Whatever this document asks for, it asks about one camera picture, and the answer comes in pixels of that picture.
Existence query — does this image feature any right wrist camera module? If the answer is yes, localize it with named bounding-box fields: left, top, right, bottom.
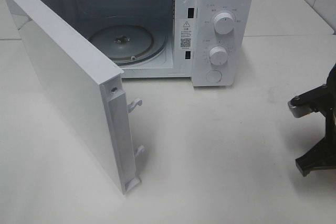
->
left=288, top=84, right=329, bottom=118

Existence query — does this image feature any white microwave door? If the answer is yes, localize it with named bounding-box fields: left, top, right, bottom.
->
left=5, top=0, right=144, bottom=193

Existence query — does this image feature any upper white power knob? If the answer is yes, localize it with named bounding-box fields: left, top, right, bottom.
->
left=213, top=10, right=235, bottom=35

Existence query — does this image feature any round white door button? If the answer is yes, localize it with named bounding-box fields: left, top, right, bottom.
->
left=206, top=70, right=222, bottom=83

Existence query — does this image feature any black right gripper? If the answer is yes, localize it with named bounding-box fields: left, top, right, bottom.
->
left=296, top=65, right=335, bottom=177

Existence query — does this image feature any glass microwave turntable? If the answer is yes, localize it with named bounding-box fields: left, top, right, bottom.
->
left=89, top=25, right=167, bottom=66

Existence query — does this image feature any lower white timer knob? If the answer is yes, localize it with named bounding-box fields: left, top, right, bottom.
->
left=209, top=46, right=228, bottom=66

